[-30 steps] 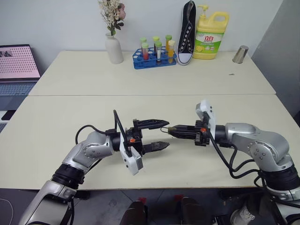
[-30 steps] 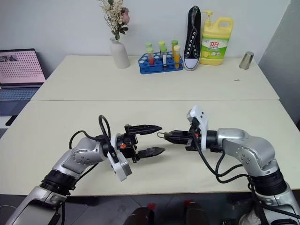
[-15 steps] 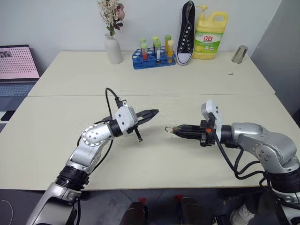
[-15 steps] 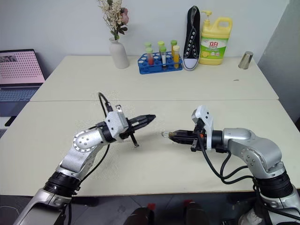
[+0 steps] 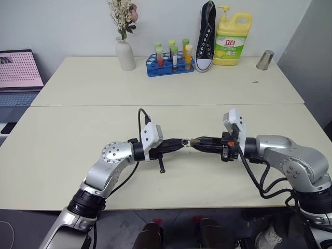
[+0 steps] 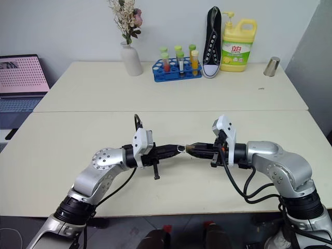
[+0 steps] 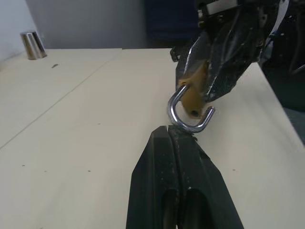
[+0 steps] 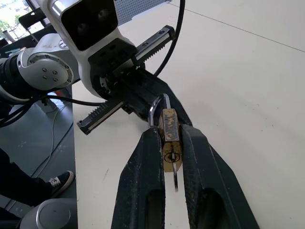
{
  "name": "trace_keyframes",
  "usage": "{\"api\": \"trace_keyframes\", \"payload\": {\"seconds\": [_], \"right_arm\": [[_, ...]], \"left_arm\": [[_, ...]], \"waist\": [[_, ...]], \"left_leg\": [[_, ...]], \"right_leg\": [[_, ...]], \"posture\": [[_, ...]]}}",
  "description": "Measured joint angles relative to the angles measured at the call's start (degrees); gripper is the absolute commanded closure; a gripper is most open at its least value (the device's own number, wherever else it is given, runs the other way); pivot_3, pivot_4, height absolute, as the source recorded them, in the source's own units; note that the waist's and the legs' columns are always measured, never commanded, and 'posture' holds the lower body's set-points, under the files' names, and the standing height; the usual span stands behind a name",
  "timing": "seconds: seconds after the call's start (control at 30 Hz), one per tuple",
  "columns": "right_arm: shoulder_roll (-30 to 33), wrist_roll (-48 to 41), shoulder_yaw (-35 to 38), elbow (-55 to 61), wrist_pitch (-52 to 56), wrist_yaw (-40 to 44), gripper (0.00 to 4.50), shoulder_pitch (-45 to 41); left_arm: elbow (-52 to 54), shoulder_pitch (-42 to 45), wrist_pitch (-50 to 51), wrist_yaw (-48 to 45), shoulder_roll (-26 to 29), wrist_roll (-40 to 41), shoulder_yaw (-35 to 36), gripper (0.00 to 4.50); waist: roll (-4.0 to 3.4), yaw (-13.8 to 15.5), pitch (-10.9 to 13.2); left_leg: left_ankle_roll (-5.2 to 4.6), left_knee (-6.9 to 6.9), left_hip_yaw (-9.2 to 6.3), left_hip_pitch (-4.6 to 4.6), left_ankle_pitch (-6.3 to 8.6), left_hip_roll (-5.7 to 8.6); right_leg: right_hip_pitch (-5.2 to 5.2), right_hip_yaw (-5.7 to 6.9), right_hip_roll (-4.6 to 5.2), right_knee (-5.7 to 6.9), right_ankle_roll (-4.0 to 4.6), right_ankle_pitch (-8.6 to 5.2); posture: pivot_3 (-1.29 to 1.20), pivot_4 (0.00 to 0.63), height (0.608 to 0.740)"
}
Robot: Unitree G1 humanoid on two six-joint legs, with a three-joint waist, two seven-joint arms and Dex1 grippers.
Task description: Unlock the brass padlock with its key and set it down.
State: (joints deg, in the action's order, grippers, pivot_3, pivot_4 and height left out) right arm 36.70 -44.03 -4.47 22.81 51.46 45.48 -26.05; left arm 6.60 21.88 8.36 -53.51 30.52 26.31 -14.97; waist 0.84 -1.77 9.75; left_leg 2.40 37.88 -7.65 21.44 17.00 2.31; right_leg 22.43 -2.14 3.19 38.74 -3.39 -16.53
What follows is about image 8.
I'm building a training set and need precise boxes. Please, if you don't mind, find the silver rounded robot body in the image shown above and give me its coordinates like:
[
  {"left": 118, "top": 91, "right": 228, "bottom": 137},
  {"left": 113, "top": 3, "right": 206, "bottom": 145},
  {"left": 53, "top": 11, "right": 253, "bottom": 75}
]
[{"left": 19, "top": 198, "right": 79, "bottom": 229}]

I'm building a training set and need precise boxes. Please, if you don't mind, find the black looping wrist cable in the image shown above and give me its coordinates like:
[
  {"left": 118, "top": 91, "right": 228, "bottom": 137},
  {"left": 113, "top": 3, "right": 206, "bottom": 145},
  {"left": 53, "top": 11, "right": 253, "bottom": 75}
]
[{"left": 152, "top": 0, "right": 186, "bottom": 77}]

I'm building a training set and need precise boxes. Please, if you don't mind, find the black chair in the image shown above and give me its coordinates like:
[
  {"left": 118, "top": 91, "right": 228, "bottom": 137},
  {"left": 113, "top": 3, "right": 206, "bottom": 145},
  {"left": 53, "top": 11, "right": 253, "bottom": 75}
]
[{"left": 18, "top": 10, "right": 57, "bottom": 43}]

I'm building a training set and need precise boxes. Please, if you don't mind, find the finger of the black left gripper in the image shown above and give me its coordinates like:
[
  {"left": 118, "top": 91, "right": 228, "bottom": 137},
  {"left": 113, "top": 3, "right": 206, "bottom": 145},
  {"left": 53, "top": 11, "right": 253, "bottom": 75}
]
[
  {"left": 122, "top": 87, "right": 156, "bottom": 124},
  {"left": 142, "top": 71, "right": 194, "bottom": 127}
]

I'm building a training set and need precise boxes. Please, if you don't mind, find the dark blue canvas sneaker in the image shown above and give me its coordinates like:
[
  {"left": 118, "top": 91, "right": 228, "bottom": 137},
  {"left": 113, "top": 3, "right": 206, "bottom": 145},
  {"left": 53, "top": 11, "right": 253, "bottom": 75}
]
[{"left": 48, "top": 170, "right": 76, "bottom": 199}]

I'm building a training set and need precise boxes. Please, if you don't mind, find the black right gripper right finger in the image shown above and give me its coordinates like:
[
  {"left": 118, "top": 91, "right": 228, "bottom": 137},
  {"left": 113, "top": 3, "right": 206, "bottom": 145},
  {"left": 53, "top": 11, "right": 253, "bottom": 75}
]
[{"left": 179, "top": 124, "right": 261, "bottom": 229}]

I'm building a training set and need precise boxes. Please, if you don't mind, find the thin white floor cable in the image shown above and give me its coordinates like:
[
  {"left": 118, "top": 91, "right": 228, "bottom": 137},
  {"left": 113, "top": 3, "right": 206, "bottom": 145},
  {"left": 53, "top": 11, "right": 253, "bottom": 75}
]
[{"left": 30, "top": 104, "right": 72, "bottom": 179}]

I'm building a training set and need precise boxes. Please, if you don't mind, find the silver padlock key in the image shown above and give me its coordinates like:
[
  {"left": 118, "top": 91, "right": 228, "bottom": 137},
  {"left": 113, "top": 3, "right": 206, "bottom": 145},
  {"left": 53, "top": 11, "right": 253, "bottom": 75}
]
[{"left": 171, "top": 152, "right": 180, "bottom": 192}]

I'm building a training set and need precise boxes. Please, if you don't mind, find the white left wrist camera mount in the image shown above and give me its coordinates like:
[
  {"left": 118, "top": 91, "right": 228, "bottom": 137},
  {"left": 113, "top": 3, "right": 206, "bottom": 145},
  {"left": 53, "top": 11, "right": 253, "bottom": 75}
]
[{"left": 46, "top": 0, "right": 134, "bottom": 99}]

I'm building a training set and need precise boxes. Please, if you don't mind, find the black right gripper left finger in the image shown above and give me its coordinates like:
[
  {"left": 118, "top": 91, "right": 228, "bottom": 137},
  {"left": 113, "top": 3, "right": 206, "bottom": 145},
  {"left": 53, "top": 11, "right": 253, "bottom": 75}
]
[{"left": 111, "top": 127, "right": 167, "bottom": 229}]

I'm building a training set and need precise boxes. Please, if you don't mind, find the brass padlock with steel shackle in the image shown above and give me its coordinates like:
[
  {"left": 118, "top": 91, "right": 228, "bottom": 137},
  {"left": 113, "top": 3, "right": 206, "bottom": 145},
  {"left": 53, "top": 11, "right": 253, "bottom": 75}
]
[{"left": 148, "top": 94, "right": 183, "bottom": 173}]

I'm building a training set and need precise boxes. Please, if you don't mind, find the person's leg in dark trousers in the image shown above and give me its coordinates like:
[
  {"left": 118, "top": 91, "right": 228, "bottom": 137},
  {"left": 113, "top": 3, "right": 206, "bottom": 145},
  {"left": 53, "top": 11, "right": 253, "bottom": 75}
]
[{"left": 0, "top": 147, "right": 53, "bottom": 208}]

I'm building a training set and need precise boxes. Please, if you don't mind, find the grey perforated panel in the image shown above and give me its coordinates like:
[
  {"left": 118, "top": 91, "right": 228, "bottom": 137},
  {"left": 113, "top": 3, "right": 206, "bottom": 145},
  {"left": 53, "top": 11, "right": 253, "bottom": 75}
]
[{"left": 113, "top": 0, "right": 173, "bottom": 26}]

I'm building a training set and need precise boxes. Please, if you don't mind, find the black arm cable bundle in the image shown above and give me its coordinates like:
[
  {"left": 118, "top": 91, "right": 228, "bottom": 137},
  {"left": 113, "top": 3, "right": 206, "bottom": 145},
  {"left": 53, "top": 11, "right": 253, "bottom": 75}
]
[{"left": 0, "top": 92, "right": 108, "bottom": 129}]

